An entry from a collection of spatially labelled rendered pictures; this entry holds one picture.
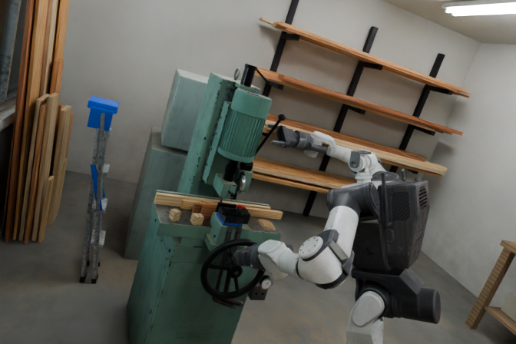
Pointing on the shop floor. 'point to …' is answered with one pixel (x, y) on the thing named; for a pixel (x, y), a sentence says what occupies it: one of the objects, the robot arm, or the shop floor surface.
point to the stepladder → (102, 114)
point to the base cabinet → (178, 299)
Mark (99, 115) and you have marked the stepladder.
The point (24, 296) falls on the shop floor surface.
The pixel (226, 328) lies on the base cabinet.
